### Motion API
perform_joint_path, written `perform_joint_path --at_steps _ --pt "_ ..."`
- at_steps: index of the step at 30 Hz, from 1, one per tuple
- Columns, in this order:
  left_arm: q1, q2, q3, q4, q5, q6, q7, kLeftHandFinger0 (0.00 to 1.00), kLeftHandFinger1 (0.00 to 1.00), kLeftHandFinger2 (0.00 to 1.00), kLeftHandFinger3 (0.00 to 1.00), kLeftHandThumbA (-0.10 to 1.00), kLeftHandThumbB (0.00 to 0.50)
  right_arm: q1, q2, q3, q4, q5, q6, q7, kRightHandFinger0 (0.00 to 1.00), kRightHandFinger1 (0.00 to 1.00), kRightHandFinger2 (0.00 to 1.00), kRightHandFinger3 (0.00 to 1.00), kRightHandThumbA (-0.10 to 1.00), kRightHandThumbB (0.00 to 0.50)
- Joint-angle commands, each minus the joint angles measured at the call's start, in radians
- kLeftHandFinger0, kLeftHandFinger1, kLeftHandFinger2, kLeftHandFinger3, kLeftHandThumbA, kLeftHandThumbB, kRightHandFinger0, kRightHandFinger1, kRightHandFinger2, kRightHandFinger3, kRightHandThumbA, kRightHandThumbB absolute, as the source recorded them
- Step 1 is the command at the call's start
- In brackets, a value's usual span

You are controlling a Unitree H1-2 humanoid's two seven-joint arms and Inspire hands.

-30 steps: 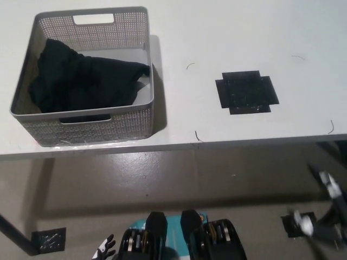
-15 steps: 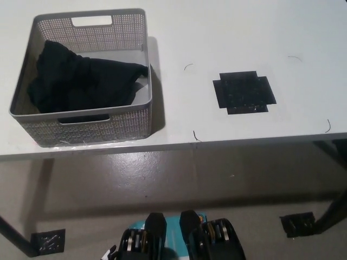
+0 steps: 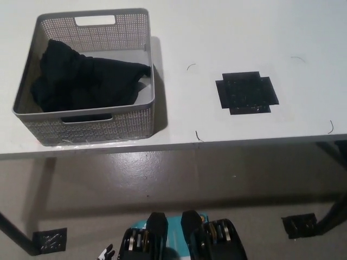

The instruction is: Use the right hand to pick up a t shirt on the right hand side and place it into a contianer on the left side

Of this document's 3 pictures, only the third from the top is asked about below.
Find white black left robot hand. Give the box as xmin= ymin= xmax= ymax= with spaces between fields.
xmin=95 ymin=243 xmax=116 ymax=260

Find black t-shirt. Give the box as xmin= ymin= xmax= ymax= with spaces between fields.
xmin=30 ymin=39 xmax=152 ymax=123

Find black ribbed left robot block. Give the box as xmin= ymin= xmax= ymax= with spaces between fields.
xmin=117 ymin=211 xmax=169 ymax=260

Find black ribbed robot block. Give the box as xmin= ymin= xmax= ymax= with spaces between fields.
xmin=180 ymin=209 xmax=248 ymax=260
xmin=117 ymin=211 xmax=169 ymax=260

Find black tape floor patch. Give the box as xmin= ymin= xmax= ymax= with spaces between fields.
xmin=280 ymin=213 xmax=318 ymax=239
xmin=31 ymin=227 xmax=68 ymax=252

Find black metal table leg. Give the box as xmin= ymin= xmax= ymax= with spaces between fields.
xmin=0 ymin=211 xmax=37 ymax=256
xmin=315 ymin=141 xmax=347 ymax=234

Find black ribbed right robot block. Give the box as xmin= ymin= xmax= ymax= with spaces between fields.
xmin=180 ymin=209 xmax=248 ymax=260

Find black tape patch on table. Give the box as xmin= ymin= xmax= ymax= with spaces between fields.
xmin=215 ymin=70 xmax=280 ymax=116

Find grey perforated plastic basket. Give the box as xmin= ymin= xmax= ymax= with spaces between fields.
xmin=11 ymin=7 xmax=157 ymax=147

